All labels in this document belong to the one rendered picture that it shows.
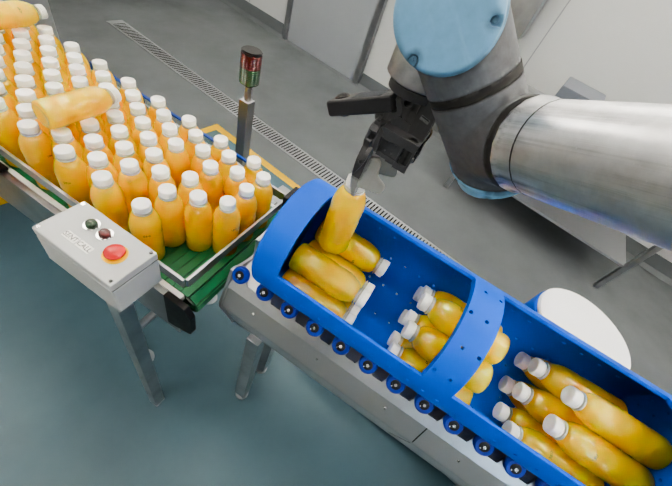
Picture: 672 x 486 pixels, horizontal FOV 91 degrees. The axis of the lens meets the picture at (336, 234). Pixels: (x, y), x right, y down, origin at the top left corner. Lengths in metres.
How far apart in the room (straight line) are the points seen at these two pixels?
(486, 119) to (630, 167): 0.14
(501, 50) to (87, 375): 1.81
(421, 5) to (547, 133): 0.14
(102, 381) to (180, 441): 0.42
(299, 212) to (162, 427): 1.27
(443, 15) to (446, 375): 0.56
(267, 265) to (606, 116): 0.57
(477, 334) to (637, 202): 0.46
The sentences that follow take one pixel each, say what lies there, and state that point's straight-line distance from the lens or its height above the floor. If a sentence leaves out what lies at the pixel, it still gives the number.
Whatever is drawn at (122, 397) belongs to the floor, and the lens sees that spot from 1.79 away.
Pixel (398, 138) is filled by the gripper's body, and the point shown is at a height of 1.45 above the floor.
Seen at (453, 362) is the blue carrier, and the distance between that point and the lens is 0.67.
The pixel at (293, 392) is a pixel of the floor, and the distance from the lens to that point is 1.78.
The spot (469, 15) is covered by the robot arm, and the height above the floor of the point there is 1.64.
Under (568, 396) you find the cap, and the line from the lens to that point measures 0.86.
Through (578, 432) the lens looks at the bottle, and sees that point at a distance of 0.87.
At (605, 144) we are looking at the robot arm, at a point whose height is 1.62.
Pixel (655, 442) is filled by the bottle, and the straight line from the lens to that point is 0.93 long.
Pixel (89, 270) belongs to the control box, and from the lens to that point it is 0.74.
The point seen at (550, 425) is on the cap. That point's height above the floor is 1.10.
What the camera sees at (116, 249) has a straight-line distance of 0.74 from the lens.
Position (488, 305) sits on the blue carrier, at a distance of 0.70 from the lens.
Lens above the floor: 1.69
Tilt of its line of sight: 46 degrees down
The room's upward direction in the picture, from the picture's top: 24 degrees clockwise
